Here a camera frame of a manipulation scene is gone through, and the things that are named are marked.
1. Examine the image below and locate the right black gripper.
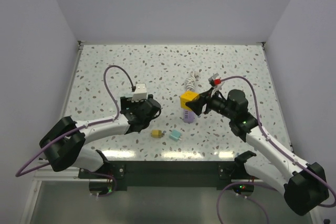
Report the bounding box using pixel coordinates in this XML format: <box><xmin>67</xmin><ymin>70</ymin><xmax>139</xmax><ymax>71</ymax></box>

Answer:
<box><xmin>185</xmin><ymin>86</ymin><xmax>235</xmax><ymax>120</ymax></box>

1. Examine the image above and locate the yellow cube socket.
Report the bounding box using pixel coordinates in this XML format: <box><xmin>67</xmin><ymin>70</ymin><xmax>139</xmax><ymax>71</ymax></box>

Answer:
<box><xmin>180</xmin><ymin>90</ymin><xmax>199</xmax><ymax>111</ymax></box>

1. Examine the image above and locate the yellow small plug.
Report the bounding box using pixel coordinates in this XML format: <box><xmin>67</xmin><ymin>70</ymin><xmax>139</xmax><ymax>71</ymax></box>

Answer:
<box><xmin>151</xmin><ymin>130</ymin><xmax>165</xmax><ymax>138</ymax></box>

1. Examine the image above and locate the teal triangular socket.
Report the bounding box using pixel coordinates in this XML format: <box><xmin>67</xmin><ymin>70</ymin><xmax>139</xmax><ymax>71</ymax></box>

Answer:
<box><xmin>124</xmin><ymin>93</ymin><xmax>133</xmax><ymax>98</ymax></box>

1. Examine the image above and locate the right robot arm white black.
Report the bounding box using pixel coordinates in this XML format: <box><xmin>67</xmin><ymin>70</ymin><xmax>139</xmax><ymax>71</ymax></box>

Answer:
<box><xmin>181</xmin><ymin>89</ymin><xmax>329</xmax><ymax>216</ymax></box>

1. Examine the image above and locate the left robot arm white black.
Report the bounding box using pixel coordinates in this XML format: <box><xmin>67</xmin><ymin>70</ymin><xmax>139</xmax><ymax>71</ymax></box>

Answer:
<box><xmin>39</xmin><ymin>94</ymin><xmax>162</xmax><ymax>178</ymax></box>

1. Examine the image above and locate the teal small plug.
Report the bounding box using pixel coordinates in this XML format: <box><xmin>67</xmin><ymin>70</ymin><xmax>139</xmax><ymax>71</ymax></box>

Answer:
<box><xmin>169</xmin><ymin>130</ymin><xmax>182</xmax><ymax>142</ymax></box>

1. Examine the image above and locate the purple power strip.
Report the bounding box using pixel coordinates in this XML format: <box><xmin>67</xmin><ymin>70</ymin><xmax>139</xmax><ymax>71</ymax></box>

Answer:
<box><xmin>183</xmin><ymin>109</ymin><xmax>195</xmax><ymax>124</ymax></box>

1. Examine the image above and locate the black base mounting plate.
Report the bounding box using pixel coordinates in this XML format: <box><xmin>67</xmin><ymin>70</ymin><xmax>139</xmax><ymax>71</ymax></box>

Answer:
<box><xmin>78</xmin><ymin>160</ymin><xmax>257</xmax><ymax>192</ymax></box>

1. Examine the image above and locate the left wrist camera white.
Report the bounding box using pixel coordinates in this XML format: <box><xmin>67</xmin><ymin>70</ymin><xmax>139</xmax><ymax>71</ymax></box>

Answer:
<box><xmin>132</xmin><ymin>83</ymin><xmax>147</xmax><ymax>102</ymax></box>

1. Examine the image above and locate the white coiled power cord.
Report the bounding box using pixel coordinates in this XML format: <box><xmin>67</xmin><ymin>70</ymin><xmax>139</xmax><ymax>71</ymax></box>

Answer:
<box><xmin>184</xmin><ymin>70</ymin><xmax>200</xmax><ymax>92</ymax></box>

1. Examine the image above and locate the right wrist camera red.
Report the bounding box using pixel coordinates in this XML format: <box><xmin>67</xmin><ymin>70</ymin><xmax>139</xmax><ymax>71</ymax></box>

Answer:
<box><xmin>208</xmin><ymin>73</ymin><xmax>223</xmax><ymax>89</ymax></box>

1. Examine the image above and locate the aluminium frame rail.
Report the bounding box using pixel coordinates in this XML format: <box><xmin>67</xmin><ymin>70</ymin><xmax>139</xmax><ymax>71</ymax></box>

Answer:
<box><xmin>33</xmin><ymin>166</ymin><xmax>79</xmax><ymax>182</ymax></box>

